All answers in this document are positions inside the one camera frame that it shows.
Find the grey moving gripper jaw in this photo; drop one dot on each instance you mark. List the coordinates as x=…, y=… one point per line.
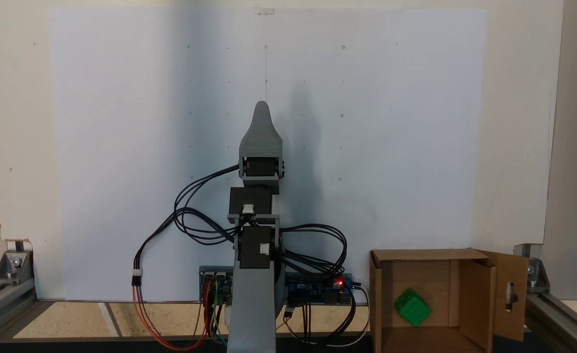
x=261, y=137

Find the green die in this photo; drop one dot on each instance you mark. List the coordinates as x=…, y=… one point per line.
x=412, y=308

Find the white paper sheet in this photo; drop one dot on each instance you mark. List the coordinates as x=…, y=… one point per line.
x=367, y=98

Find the blue circuit board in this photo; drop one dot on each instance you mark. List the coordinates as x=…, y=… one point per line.
x=327, y=294

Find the brown cardboard box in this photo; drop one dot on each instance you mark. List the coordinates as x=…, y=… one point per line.
x=475, y=294

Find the aluminium corner bracket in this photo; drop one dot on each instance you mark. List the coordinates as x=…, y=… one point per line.
x=13, y=267
x=536, y=277

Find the aluminium frame rail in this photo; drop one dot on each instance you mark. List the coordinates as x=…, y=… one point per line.
x=4, y=304
x=558, y=318

